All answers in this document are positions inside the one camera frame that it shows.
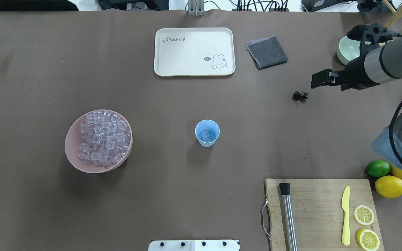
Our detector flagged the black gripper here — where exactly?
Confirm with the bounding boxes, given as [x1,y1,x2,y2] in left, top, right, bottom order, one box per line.
[311,58,374,91]

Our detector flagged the dark red cherries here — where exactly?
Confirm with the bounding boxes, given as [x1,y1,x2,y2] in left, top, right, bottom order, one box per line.
[292,92,308,102]

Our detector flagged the clear ice cubes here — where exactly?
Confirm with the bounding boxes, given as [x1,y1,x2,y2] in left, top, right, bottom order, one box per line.
[77,109,133,170]

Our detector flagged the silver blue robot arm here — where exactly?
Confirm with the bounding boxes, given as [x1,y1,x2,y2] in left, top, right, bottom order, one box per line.
[311,23,402,170]

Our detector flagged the light blue cup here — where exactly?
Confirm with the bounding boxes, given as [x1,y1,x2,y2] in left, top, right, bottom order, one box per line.
[194,119,220,147]

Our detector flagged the mint green bowl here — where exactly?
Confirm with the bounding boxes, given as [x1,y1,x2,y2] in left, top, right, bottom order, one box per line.
[337,36,360,66]

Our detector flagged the grey folded cloth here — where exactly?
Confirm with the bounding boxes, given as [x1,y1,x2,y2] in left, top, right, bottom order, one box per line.
[247,35,288,70]

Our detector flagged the wooden glass holder tree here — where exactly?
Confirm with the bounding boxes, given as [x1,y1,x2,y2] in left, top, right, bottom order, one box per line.
[382,0,402,28]

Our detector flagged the green lime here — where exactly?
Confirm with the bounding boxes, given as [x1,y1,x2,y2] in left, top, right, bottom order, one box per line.
[366,160,390,178]

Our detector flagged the yellow plastic knife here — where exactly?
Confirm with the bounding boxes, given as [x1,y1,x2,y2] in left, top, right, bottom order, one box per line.
[340,186,351,246]

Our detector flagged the cream rabbit tray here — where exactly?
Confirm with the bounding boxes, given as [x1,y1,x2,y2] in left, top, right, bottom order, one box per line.
[154,27,236,77]

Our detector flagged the bamboo cutting board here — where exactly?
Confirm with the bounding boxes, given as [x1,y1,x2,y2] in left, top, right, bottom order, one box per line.
[265,178,384,251]

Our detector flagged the lemon slice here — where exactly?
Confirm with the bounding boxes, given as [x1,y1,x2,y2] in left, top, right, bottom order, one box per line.
[353,205,375,226]

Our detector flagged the steel muddler black tip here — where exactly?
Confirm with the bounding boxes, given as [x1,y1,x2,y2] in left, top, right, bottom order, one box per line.
[279,183,298,251]

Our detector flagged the lemon half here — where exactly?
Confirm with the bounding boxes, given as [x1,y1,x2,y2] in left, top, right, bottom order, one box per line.
[356,228,381,251]

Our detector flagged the pink bowl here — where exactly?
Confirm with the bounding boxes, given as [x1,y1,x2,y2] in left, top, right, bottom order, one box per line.
[65,109,133,174]

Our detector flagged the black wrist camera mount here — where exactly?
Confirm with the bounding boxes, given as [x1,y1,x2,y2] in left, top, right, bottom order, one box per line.
[347,23,402,57]

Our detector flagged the aluminium frame post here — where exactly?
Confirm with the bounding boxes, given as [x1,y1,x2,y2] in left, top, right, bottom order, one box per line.
[187,0,205,16]

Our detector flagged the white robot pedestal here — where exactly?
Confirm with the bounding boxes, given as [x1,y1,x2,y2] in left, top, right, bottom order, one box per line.
[148,239,241,251]

